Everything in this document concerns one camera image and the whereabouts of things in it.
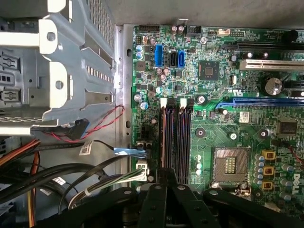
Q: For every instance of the green motherboard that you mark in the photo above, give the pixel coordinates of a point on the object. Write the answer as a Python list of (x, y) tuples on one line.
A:
[(213, 133)]

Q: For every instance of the white expansion slot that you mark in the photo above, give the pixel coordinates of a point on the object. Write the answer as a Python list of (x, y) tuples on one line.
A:
[(273, 63)]

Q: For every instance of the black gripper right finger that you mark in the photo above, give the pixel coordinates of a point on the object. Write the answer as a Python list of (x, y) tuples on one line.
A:
[(199, 209)]

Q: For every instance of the RAM slot with white latches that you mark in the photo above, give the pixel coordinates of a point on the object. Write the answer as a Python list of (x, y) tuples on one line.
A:
[(180, 142), (163, 102)]

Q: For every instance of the black open PC case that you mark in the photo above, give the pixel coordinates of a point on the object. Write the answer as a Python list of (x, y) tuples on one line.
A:
[(121, 78)]

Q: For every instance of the silver coin cell battery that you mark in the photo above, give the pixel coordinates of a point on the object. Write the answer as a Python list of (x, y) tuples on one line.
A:
[(273, 86)]

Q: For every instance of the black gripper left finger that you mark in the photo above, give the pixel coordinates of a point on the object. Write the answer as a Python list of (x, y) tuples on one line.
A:
[(154, 206)]

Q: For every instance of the long black expansion slot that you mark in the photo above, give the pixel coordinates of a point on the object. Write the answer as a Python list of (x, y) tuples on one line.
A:
[(261, 45)]

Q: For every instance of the metal socket cover frame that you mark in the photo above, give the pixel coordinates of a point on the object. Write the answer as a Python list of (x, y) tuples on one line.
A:
[(242, 188)]

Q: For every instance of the short black expansion slot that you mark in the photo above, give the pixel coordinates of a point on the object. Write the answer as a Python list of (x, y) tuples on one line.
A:
[(295, 89)]

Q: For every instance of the CPU socket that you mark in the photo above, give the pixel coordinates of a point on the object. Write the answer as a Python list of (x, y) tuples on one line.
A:
[(231, 164)]

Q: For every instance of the blue expansion slot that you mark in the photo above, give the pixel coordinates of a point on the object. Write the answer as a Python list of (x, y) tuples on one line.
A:
[(266, 102)]

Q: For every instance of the metal disk bay with rails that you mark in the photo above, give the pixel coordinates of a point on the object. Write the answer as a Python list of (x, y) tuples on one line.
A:
[(78, 78)]

